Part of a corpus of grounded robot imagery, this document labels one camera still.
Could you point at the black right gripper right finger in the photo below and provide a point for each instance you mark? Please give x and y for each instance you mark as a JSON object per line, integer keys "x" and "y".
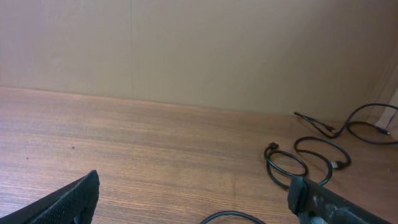
{"x": 312, "y": 203}

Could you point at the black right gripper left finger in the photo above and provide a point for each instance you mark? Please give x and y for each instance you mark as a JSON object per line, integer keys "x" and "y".
{"x": 73, "y": 203}

